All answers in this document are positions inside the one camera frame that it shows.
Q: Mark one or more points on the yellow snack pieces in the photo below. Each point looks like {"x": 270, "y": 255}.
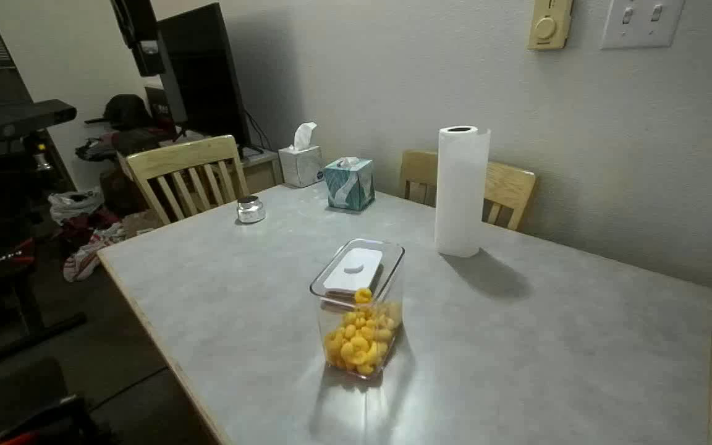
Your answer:
{"x": 362, "y": 340}

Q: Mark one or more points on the white light switch plate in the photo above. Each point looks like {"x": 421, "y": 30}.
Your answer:
{"x": 641, "y": 24}

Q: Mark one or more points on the wooden chair right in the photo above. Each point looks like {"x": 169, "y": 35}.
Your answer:
{"x": 509, "y": 188}

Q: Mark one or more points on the black monitor screen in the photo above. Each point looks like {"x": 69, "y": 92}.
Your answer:
{"x": 201, "y": 79}

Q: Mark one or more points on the white paper towel roll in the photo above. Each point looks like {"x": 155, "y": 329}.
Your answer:
{"x": 462, "y": 188}

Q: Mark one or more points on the wooden chair left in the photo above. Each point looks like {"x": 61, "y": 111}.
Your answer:
{"x": 192, "y": 177}

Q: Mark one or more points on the white container lid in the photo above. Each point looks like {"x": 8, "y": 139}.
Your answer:
{"x": 354, "y": 270}

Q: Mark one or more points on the clear plastic food container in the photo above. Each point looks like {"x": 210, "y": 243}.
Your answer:
{"x": 388, "y": 285}

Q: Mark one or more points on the black keyboard stand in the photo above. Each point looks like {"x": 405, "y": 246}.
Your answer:
{"x": 27, "y": 178}

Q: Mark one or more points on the small silver metal bowl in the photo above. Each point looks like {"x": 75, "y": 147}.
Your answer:
{"x": 252, "y": 212}

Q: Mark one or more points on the beige wall thermostat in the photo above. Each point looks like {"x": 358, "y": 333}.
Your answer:
{"x": 549, "y": 25}

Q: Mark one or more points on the white tissue box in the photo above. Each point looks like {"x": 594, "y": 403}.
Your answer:
{"x": 304, "y": 157}

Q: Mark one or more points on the wooden chair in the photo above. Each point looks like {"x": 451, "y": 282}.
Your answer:
{"x": 192, "y": 177}
{"x": 509, "y": 188}

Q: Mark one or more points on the teal tissue box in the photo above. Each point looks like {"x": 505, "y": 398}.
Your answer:
{"x": 349, "y": 184}

